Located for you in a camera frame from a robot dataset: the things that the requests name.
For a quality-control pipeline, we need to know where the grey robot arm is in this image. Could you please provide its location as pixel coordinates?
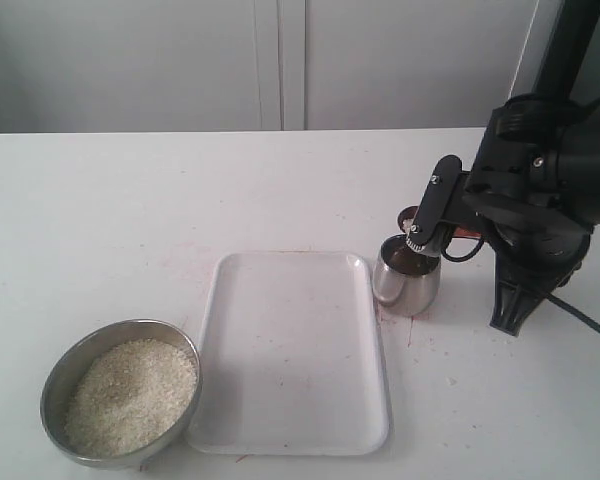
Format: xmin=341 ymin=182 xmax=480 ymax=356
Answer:
xmin=406 ymin=1 xmax=600 ymax=336

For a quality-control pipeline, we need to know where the steel bowl of rice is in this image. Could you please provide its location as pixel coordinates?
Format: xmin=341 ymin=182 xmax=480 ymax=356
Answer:
xmin=40 ymin=319 xmax=203 ymax=470

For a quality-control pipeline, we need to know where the stainless steel cup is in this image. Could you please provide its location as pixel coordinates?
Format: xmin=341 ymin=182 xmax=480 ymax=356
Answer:
xmin=372 ymin=234 xmax=441 ymax=317

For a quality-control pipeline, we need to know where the brown wooden spoon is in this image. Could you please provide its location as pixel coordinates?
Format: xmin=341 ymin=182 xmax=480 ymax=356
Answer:
xmin=397 ymin=205 xmax=481 ymax=240

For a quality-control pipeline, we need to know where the white rectangular tray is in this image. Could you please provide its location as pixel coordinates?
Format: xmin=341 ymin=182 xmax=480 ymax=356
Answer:
xmin=186 ymin=251 xmax=389 ymax=456

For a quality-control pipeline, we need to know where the black cable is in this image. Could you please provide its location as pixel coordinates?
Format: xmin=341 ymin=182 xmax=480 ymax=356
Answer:
xmin=439 ymin=234 xmax=600 ymax=349

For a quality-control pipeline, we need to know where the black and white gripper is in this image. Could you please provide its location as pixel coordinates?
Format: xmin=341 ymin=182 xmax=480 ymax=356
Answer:
xmin=407 ymin=94 xmax=600 ymax=331

